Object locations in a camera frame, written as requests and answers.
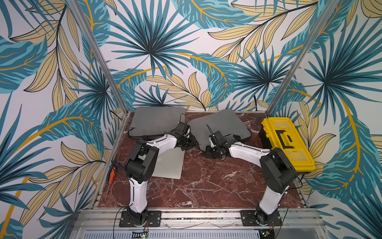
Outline grey laptop sleeve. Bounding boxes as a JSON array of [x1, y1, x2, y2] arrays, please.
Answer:
[[188, 109, 251, 152]]

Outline silver laptop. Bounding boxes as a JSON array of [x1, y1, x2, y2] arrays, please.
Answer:
[[152, 147, 185, 179]]

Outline grey zippered laptop bag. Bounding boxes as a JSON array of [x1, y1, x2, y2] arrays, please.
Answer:
[[128, 107, 186, 141]]

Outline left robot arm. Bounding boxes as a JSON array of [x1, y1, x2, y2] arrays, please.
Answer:
[[125, 122, 197, 225]]

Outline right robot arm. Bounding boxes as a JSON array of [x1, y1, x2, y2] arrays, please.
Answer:
[[206, 131, 297, 226]]

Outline yellow black toolbox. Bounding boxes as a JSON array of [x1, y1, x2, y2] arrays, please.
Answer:
[[259, 117, 316, 173]]

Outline white ventilation grille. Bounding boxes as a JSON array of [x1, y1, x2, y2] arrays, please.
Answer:
[[81, 229, 260, 239]]

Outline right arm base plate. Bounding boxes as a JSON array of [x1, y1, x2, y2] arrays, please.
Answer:
[[240, 210, 283, 227]]

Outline orange handled screwdriver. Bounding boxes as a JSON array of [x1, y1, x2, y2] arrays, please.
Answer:
[[105, 163, 117, 201]]

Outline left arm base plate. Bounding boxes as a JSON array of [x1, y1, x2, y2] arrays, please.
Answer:
[[119, 210, 162, 228]]

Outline aluminium front rail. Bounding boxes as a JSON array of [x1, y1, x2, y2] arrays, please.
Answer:
[[74, 208, 326, 231]]

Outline left aluminium frame post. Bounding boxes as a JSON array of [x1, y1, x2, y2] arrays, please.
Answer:
[[67, 0, 128, 115]]

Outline aluminium frame post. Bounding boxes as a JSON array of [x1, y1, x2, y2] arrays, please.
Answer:
[[67, 0, 128, 115], [266, 0, 340, 116]]

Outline right aluminium frame post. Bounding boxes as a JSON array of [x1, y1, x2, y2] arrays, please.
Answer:
[[266, 0, 340, 116]]

